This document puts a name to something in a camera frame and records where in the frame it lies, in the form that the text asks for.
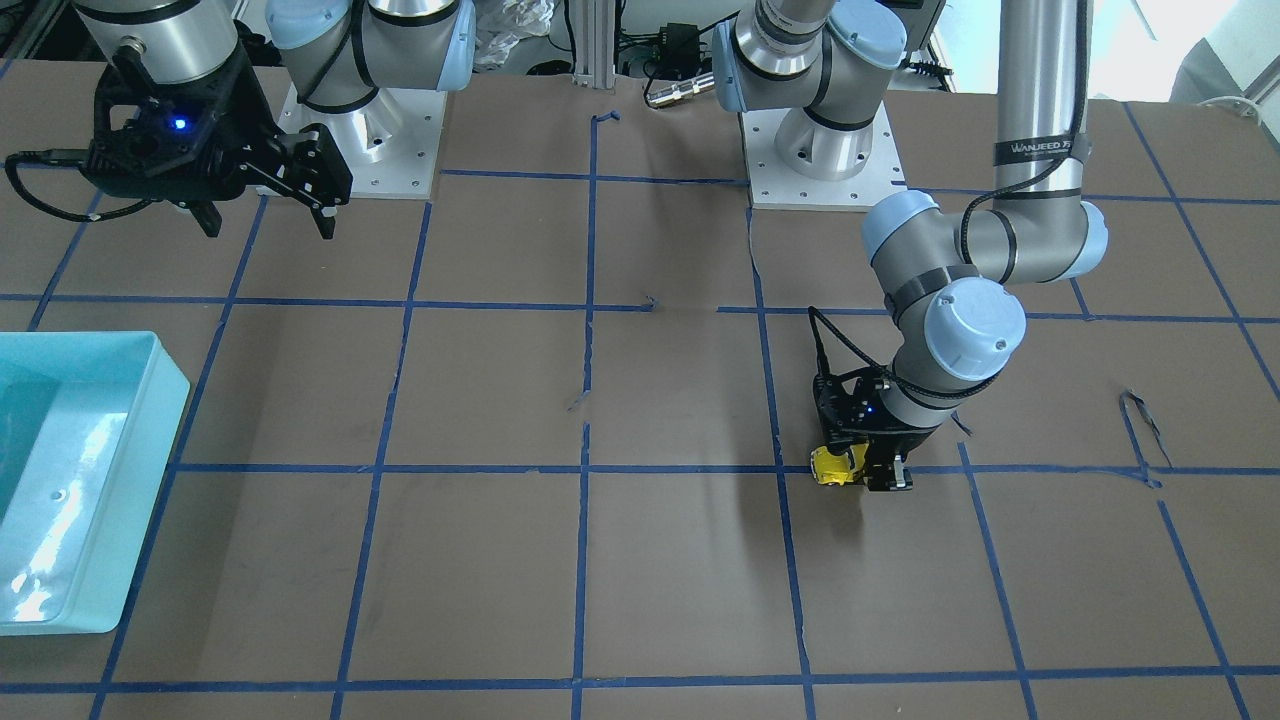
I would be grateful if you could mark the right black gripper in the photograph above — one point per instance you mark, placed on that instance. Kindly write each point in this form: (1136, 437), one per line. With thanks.
(247, 124)

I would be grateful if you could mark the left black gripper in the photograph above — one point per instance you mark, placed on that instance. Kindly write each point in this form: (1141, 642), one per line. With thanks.
(908, 438)

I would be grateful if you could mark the yellow toy beetle car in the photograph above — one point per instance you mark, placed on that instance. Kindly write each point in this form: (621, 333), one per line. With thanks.
(848, 469)

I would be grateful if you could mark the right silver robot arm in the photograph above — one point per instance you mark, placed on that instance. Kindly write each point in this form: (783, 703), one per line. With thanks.
(339, 54)

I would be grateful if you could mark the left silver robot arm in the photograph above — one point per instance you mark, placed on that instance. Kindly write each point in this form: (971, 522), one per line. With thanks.
(945, 277)

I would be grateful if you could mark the turquoise plastic bin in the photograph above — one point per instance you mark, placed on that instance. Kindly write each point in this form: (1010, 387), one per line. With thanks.
(88, 420)

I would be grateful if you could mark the silver metal connector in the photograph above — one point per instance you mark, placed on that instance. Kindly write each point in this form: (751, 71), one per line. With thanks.
(679, 91)

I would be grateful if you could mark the black power adapter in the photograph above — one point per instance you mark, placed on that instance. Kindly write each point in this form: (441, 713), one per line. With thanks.
(679, 52)

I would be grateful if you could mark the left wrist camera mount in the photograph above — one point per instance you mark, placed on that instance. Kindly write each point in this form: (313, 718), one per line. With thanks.
(850, 409)

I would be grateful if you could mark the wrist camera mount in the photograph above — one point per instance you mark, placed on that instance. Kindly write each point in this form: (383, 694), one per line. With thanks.
(176, 143)
(850, 409)

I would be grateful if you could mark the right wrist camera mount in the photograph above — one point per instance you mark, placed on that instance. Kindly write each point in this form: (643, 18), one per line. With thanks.
(176, 143)

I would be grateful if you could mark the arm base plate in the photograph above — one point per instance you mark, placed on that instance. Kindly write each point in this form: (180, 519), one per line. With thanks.
(796, 164)
(391, 145)

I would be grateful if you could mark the aluminium frame post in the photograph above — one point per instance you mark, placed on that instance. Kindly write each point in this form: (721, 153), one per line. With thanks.
(595, 26)

